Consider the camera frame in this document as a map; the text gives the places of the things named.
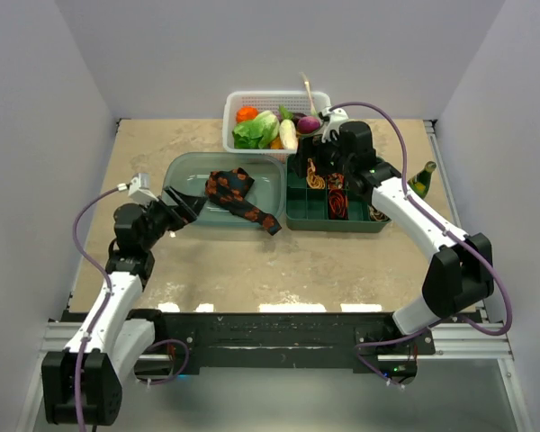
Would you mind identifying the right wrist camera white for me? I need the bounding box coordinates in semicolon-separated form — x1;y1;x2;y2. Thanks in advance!
319;107;349;143

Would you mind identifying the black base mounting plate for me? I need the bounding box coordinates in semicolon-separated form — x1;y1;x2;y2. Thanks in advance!
126;309;437;374

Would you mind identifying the brown patterned rolled tie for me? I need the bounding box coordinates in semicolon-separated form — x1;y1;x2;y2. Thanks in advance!
368;205;391;223

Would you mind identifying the dark red patterned rolled tie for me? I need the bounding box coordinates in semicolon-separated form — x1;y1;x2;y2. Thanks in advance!
327;173;345;190

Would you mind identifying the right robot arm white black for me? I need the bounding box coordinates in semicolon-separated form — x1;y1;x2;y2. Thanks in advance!
292;121;494;354

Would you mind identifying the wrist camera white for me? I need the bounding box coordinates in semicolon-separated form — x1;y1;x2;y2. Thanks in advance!
128;173;158;206
319;107;349;143

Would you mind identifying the green compartment organizer tray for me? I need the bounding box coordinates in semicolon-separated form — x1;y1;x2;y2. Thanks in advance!
285;156;390;234

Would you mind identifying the white perforated basket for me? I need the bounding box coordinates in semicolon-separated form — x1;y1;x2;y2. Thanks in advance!
221;90;311;163

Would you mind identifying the purple cable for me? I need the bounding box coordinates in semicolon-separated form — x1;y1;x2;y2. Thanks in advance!
328;101;514;337
71;182;134;432

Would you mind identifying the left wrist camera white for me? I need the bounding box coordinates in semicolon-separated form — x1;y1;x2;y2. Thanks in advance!
128;173;158;206

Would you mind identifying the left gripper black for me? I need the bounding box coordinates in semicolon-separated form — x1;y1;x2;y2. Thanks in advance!
140;186;208;251

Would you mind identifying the purple turnip toy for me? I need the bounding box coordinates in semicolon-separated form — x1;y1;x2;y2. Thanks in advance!
296;116;321;135

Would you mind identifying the green glass bottle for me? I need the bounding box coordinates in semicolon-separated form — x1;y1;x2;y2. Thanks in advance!
408;161;437;199

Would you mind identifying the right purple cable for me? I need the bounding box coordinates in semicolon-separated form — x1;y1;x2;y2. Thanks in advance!
328;101;514;337

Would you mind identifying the clear teal plastic bin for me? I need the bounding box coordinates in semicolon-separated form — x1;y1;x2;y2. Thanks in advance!
163;152;286;218

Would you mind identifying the white green onion toy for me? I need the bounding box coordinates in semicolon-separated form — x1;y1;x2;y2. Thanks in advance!
300;72;318;117

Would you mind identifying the yellow rolled tie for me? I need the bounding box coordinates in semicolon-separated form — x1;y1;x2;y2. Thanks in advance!
306;158;326;190

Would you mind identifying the red black rolled tie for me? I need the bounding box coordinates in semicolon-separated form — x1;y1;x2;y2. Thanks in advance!
328;189;348;221

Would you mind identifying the dark floral orange tie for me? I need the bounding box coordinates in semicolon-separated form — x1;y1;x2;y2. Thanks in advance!
205;167;282;236

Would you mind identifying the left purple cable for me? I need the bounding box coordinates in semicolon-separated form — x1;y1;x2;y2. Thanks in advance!
71;182;134;432

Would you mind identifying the white radish toy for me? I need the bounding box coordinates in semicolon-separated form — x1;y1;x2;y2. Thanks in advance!
279;119;298;151

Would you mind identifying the green lettuce toy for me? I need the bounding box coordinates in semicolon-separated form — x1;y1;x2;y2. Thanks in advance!
232;111;280;149

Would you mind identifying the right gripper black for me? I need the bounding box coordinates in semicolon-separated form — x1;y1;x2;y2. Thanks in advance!
290;133;353;179

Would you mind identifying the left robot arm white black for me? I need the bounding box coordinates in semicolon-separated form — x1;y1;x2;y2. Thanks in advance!
41;184;206;431

